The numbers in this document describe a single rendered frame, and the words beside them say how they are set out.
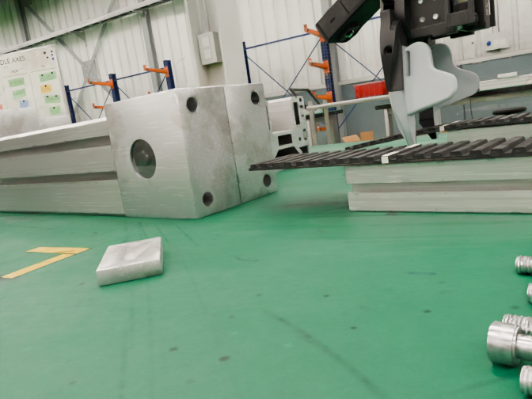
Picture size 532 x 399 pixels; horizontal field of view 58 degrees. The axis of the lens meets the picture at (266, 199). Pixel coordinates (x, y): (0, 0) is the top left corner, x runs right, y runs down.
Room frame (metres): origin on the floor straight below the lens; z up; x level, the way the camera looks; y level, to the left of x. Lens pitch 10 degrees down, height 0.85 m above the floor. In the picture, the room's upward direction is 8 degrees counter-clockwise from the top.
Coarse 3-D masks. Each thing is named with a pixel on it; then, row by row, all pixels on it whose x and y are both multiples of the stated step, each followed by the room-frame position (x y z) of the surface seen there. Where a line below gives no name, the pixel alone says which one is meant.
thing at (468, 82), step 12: (432, 48) 0.49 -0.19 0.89; (444, 48) 0.49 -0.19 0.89; (432, 60) 0.50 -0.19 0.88; (444, 60) 0.49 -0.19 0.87; (456, 72) 0.49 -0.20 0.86; (468, 72) 0.48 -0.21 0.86; (468, 84) 0.48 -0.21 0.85; (456, 96) 0.49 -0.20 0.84; (468, 96) 0.48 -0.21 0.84; (432, 108) 0.50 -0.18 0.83; (420, 120) 0.50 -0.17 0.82; (432, 120) 0.50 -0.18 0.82
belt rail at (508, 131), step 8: (464, 128) 0.44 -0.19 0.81; (472, 128) 0.43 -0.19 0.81; (480, 128) 0.43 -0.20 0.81; (488, 128) 0.42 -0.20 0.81; (496, 128) 0.42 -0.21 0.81; (504, 128) 0.41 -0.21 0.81; (512, 128) 0.41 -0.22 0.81; (520, 128) 0.41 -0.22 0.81; (528, 128) 0.40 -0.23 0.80; (448, 136) 0.44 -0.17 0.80; (456, 136) 0.44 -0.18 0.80; (464, 136) 0.44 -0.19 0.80; (472, 136) 0.43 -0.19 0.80; (480, 136) 0.43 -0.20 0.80; (488, 136) 0.42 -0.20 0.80; (496, 136) 0.42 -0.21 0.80; (504, 136) 0.41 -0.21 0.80; (512, 136) 0.41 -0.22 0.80; (528, 136) 0.40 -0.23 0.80
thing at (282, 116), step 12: (300, 96) 0.62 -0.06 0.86; (276, 108) 0.62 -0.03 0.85; (288, 108) 0.61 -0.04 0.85; (276, 120) 0.62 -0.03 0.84; (288, 120) 0.61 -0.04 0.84; (300, 120) 0.62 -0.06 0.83; (276, 132) 0.59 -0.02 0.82; (288, 132) 0.60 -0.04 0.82; (300, 132) 0.62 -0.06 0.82; (276, 144) 0.58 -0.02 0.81; (288, 144) 0.59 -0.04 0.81; (300, 144) 0.61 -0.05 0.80; (276, 156) 0.64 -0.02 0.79
